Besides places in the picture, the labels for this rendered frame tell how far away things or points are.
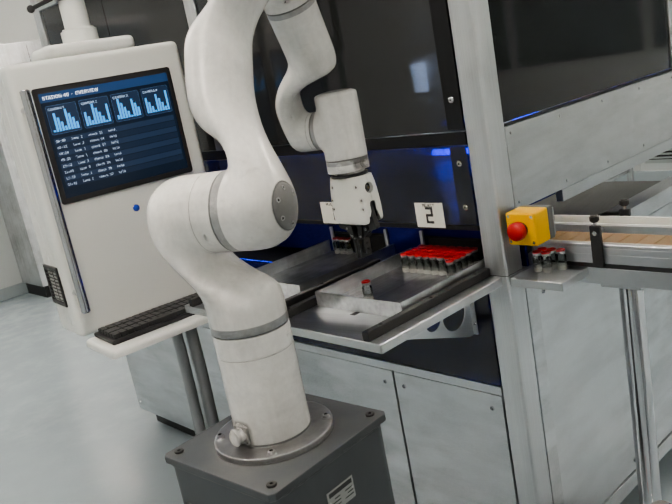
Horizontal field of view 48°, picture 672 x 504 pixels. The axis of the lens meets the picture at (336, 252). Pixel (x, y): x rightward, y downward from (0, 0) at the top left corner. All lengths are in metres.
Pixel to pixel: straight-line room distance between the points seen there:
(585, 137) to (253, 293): 1.12
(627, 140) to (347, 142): 0.95
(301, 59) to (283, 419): 0.63
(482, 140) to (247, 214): 0.75
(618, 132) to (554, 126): 0.31
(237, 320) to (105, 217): 1.15
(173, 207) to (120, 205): 1.12
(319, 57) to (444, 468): 1.18
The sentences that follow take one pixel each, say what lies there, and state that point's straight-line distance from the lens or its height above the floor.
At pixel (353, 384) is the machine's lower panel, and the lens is 2.22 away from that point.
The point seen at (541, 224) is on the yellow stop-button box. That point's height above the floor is 1.00.
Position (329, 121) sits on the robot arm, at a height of 1.30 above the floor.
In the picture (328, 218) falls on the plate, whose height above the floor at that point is 1.00.
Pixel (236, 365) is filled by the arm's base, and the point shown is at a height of 1.01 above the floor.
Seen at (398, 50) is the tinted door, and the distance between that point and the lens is 1.77.
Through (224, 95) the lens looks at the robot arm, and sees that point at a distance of 1.10.
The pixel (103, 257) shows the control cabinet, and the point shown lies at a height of 1.00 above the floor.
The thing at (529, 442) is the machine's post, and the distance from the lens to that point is 1.88.
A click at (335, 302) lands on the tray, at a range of 1.68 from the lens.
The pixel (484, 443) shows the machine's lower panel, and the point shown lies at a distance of 1.97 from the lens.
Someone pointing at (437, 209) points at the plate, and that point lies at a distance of 1.77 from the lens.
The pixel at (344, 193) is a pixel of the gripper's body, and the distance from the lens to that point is 1.49.
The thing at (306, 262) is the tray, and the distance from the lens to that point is 2.12.
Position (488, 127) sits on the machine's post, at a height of 1.21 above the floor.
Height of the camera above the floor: 1.40
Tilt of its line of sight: 14 degrees down
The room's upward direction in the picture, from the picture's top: 11 degrees counter-clockwise
